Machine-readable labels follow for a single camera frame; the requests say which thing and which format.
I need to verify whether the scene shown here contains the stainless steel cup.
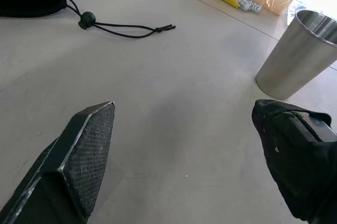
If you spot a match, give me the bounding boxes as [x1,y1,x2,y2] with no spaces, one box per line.
[254,9,337,101]

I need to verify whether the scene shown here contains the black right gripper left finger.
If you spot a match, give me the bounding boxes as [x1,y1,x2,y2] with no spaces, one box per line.
[0,100,116,224]

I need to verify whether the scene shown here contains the small white labelled pieces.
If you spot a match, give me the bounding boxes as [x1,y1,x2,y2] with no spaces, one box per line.
[238,0,262,14]

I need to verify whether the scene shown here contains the black drawstring cord with toggle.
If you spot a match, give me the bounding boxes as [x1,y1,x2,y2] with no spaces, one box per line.
[63,0,177,39]

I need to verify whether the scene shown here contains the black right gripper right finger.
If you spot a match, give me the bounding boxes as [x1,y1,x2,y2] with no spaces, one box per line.
[251,99,337,224]

